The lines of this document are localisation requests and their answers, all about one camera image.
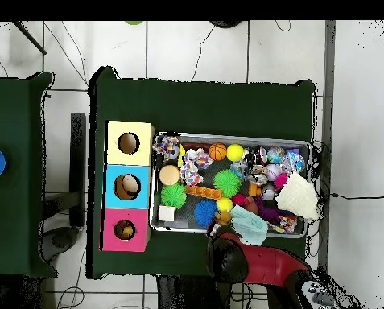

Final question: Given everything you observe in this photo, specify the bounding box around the colourful crinkled packet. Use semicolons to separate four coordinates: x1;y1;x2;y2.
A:
152;134;181;161

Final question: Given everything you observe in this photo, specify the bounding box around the cream yellow cloth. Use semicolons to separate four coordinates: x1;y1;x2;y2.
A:
276;171;321;222

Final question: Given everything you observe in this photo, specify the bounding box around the yellow ball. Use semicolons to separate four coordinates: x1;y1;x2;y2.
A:
216;196;234;213
226;143;245;163

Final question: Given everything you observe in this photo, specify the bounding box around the green spiky ball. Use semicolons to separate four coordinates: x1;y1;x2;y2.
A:
213;168;243;198
160;183;188;210

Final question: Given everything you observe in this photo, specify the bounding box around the black floor cable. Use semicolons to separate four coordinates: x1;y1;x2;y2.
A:
329;192;384;200

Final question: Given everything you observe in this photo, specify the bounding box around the yellow plush toy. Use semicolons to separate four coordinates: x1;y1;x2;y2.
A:
117;223;134;239

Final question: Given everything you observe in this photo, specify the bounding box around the wooden box with three holes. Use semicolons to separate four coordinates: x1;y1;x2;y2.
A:
101;120;157;253

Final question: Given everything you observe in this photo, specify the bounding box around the colourful patterned fabric toy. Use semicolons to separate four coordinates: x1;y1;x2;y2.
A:
180;149;213;187

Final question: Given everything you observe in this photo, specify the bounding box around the bright orange mini basketball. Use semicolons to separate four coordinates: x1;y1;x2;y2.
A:
209;142;228;162

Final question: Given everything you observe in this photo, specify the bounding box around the plain blue spiky ball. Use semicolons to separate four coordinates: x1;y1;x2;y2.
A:
193;198;218;229

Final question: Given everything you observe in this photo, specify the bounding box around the orange yellow plastic toy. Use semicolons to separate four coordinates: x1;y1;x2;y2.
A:
184;185;225;200

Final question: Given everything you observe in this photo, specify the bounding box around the light wooden cube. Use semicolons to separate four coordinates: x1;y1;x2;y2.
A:
158;204;176;223

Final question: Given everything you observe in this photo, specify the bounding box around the clear mesh bin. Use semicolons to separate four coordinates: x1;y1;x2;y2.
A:
149;131;312;238

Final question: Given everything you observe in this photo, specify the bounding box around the brown plush animal toy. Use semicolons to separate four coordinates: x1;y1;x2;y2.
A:
213;210;233;228

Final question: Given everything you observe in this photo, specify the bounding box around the mint green cloth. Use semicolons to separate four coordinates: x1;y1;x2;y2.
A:
229;204;270;247

